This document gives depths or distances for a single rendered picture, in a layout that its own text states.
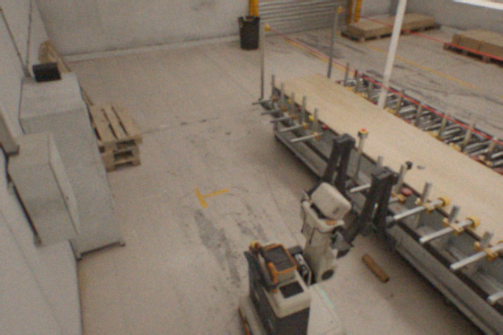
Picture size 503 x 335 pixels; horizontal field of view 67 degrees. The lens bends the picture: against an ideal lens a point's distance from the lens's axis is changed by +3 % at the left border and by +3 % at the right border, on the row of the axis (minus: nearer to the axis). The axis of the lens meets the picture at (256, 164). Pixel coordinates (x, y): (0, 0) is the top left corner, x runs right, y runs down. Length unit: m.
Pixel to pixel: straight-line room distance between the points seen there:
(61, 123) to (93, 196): 0.76
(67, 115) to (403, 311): 3.19
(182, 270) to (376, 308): 1.78
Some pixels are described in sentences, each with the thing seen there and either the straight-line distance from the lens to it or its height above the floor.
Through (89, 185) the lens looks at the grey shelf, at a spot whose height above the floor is 0.82.
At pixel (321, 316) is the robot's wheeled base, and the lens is 3.09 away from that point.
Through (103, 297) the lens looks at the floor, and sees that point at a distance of 3.77.
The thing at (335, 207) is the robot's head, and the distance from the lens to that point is 2.32.
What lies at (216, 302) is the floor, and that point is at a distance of 3.49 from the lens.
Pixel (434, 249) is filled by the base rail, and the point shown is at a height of 0.69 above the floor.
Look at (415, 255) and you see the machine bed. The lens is 3.84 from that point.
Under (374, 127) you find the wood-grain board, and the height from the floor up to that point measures 0.90.
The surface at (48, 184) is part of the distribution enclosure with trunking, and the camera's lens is 2.52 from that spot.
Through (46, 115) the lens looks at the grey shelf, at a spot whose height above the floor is 1.54.
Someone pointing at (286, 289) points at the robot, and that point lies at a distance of 2.53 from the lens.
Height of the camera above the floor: 2.83
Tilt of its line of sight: 34 degrees down
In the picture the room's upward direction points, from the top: straight up
